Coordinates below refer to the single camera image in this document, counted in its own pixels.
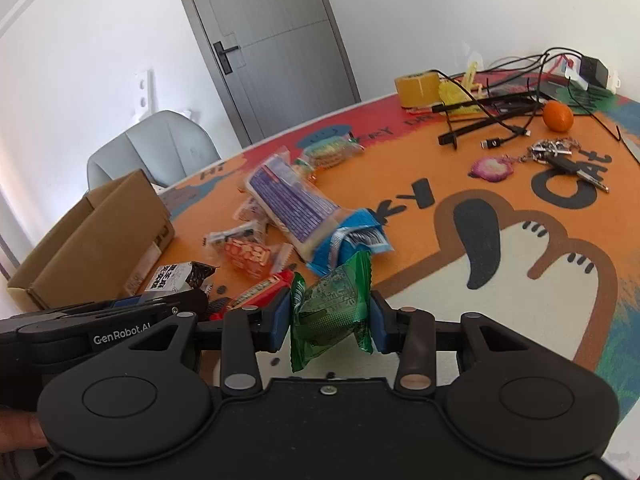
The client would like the black power cable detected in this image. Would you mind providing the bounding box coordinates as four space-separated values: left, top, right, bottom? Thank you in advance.
537 47 625 144

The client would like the bunch of keys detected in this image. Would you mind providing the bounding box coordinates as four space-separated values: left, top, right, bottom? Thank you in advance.
517 137 612 194

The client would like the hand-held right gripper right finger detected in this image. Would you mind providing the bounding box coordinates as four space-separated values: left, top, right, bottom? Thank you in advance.
369 290 571 397

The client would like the black door handle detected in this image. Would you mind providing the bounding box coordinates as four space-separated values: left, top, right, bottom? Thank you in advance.
213 40 241 76

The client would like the biscuit packet with orange ends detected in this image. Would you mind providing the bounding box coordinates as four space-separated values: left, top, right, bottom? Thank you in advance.
294 134 367 181

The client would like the grey door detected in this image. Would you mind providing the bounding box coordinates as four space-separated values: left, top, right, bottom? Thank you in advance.
169 0 362 147

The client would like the clear packet with black snack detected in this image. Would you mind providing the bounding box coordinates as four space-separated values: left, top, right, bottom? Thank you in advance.
202 224 267 250

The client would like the white wall bracket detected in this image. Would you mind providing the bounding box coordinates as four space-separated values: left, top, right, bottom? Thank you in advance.
133 67 154 111

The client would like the orange printed table mat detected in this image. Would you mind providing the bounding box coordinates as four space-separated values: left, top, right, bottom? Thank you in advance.
150 91 640 413

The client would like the white power strip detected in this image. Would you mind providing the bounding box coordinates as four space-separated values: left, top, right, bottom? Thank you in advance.
564 57 622 95

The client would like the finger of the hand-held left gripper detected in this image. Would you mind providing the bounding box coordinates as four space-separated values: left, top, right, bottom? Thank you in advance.
162 287 210 319

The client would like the brown cardboard box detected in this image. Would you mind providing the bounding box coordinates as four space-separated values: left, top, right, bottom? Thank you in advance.
7 169 176 312

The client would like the black power adapter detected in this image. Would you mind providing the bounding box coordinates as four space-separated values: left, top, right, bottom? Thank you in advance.
580 55 611 89

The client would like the grey chair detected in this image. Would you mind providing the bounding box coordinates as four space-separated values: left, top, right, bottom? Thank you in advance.
87 110 222 197

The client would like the black wire rack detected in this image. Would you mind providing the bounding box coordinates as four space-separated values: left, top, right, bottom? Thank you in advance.
431 72 547 152

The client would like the person's left hand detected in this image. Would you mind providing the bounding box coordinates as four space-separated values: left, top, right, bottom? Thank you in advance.
0 408 49 454

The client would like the black and white snack packet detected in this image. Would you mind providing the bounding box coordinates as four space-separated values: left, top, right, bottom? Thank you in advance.
147 260 221 295

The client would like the orange-red patterned snack packet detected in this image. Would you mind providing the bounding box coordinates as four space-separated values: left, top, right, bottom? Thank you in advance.
222 237 275 281

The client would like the yellow plastic toy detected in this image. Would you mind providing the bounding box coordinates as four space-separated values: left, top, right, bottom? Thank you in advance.
438 60 485 107

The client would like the large purple snack packet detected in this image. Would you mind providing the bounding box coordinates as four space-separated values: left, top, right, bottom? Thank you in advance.
244 154 347 262

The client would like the pink keychain charm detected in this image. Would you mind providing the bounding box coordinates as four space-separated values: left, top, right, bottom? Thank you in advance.
469 155 512 184

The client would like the red snack bar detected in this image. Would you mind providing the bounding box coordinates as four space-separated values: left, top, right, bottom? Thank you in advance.
209 269 297 322

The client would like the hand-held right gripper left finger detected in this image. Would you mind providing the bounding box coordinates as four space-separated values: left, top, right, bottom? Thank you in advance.
100 289 294 397

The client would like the green snack packet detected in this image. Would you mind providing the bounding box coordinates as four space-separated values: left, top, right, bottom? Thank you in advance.
289 249 374 374

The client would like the blue snack packet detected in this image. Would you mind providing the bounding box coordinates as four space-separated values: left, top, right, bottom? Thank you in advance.
306 207 395 277

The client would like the black usb cable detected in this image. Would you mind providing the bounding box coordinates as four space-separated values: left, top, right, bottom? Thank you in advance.
480 108 546 151

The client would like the yellow tape roll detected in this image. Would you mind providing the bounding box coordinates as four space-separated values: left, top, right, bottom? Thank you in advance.
394 71 442 109

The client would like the orange tangerine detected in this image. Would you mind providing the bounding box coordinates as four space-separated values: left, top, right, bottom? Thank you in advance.
543 100 575 133

